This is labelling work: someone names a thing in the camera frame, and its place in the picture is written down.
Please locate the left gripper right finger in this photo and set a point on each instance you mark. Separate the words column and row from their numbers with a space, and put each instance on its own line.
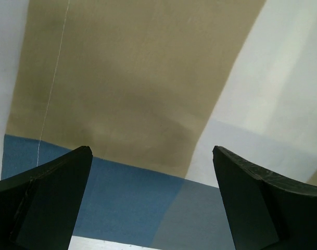
column 265, row 210

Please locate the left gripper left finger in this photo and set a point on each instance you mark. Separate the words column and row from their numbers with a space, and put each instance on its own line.
column 39, row 207

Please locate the blue beige cloth placemat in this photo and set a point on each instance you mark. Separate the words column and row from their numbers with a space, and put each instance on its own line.
column 137, row 82

